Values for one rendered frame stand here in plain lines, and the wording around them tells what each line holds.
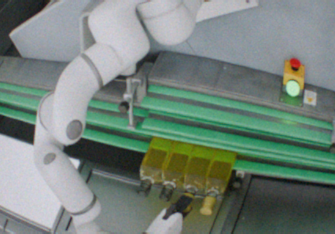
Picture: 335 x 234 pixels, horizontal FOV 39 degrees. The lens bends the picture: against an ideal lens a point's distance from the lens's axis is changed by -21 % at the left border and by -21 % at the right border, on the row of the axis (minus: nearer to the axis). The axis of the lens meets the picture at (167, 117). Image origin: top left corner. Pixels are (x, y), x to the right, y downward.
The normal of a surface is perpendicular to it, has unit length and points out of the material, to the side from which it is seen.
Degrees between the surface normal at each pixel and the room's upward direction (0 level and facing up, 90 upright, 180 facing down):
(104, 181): 90
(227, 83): 90
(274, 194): 89
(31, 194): 90
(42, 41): 0
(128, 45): 43
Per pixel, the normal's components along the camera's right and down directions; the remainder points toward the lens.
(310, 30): -0.29, 0.67
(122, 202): -0.02, -0.72
